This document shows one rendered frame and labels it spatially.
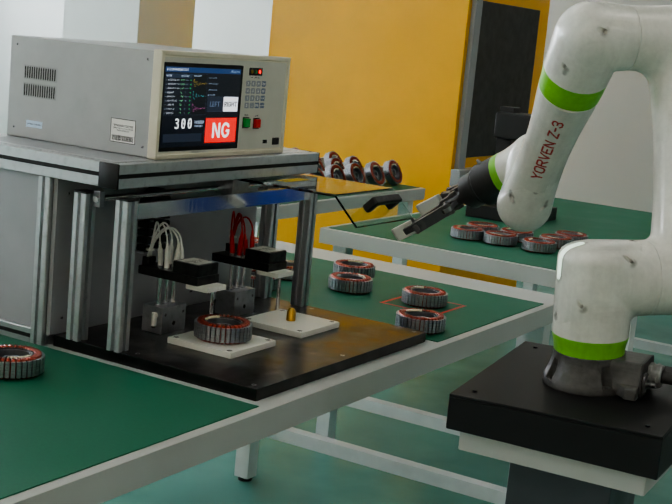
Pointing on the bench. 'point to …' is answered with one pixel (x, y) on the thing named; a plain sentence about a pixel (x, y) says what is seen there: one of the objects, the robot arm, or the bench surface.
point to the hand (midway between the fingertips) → (412, 220)
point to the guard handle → (382, 202)
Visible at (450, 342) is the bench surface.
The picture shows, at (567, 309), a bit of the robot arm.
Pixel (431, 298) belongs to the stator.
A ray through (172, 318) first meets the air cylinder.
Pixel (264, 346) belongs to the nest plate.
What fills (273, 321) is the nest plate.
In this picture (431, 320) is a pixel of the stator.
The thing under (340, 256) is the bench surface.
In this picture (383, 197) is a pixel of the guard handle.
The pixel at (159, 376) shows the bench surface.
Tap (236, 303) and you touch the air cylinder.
